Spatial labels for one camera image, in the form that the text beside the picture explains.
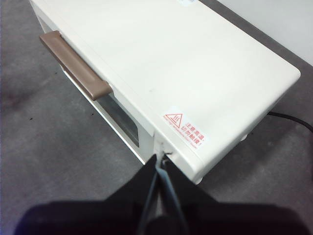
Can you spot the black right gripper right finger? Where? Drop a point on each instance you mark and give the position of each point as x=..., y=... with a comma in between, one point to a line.
x=220, y=220

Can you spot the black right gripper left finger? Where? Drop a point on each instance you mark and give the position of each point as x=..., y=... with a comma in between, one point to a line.
x=97, y=218

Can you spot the cream Toshiba toaster oven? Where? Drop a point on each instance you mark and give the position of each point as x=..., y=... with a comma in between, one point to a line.
x=171, y=61

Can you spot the red hot-surface warning sticker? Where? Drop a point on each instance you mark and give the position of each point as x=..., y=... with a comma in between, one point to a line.
x=176, y=118

